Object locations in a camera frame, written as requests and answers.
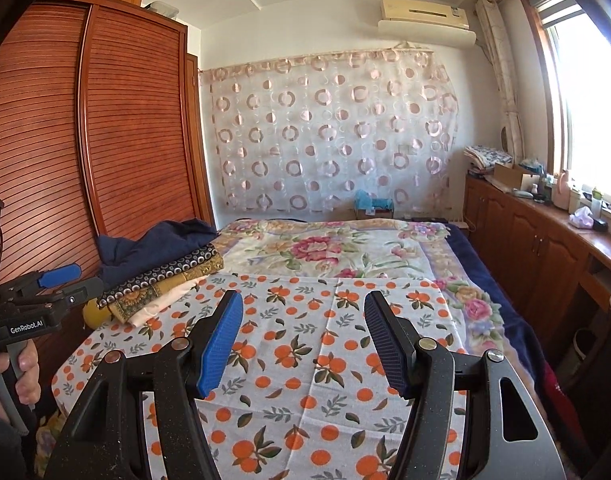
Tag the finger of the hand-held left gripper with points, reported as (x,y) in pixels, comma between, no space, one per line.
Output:
(85,290)
(60,276)

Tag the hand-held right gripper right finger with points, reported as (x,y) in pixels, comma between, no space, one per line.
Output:
(390,350)

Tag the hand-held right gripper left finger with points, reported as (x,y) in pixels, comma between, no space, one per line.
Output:
(220,345)

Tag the navy printed t-shirt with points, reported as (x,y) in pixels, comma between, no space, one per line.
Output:
(150,245)

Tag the person's left forearm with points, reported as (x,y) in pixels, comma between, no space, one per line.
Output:
(0,450)

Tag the person's left hand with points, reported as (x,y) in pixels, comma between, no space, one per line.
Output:
(27,375)

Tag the yellow plush toy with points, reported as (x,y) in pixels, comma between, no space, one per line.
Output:
(97,316)

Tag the cream folded cloth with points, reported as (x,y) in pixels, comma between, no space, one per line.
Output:
(155,310)

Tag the orange fruit print sheet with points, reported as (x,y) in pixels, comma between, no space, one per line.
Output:
(295,320)

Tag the patterned folded pillow stack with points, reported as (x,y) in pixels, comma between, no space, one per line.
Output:
(175,267)

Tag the navy bed sheet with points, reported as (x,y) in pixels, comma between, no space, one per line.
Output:
(500,300)

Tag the floral blanket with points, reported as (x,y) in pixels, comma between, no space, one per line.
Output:
(310,245)

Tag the blue packet box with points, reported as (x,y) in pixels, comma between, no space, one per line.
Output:
(374,205)

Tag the wooden slatted wardrobe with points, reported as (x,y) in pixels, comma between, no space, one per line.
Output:
(135,135)

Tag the red cloth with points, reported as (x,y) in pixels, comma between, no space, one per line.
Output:
(549,385)

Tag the wooden cabinet counter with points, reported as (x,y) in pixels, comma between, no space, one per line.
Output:
(525,240)

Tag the white waste bin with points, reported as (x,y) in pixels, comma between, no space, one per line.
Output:
(585,355)

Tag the cardboard box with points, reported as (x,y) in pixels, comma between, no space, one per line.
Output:
(513,176)

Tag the stack of folded cloths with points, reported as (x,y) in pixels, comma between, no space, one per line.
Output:
(485,157)

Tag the circle-patterned sheer curtain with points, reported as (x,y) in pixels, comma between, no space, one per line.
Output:
(330,135)

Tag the white tissue pack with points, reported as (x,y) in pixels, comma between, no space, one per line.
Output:
(581,219)

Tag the pink bottle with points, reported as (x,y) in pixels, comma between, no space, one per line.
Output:
(563,192)

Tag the white storage box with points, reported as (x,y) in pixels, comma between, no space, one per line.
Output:
(163,8)

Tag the wooden framed window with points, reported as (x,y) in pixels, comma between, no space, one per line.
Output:
(585,110)

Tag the cream wall air conditioner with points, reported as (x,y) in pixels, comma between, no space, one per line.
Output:
(425,22)

